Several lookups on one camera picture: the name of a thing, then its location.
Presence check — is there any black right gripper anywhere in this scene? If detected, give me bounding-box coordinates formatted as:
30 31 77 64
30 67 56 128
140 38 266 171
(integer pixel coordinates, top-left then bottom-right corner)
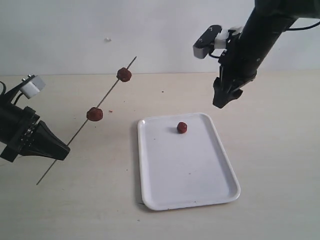
212 47 257 109

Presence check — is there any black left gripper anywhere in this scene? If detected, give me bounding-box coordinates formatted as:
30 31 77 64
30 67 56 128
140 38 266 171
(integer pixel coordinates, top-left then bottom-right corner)
0 105 71 163

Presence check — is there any dark red meat chunk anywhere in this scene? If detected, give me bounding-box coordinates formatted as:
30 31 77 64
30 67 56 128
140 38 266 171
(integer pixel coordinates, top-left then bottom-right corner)
116 67 132 83
86 107 104 122
176 121 188 134

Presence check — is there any thin metal skewer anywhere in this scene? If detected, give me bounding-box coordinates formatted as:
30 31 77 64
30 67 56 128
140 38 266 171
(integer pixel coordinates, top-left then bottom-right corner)
36 56 138 186

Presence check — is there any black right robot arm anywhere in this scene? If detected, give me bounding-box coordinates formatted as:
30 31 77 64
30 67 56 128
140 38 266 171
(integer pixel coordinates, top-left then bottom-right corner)
212 0 320 109

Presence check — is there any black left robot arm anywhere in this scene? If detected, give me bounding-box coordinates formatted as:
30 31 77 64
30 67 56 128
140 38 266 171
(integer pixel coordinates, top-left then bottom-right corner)
0 102 70 163

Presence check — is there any white rectangular plastic tray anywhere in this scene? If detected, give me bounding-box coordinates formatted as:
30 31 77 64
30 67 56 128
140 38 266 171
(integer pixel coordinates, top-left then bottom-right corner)
137 112 241 211

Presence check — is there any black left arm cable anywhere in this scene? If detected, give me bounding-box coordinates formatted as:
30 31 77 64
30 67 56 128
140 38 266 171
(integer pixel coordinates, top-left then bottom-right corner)
0 81 21 106

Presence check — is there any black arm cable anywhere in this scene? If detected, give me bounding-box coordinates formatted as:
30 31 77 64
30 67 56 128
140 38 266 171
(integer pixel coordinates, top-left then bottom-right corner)
284 19 320 32
0 81 21 106

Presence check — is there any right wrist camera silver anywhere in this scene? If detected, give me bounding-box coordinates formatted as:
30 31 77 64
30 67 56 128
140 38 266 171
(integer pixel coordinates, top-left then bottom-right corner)
192 24 244 59

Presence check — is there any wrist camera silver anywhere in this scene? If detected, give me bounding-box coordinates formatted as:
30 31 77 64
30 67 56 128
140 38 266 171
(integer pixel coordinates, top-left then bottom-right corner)
19 74 46 99
192 24 244 59

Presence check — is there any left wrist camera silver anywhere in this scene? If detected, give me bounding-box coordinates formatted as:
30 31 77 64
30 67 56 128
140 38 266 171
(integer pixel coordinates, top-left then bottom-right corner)
19 74 46 99

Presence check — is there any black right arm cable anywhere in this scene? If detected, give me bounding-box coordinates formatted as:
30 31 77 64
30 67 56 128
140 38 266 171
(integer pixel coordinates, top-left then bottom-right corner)
284 19 320 32

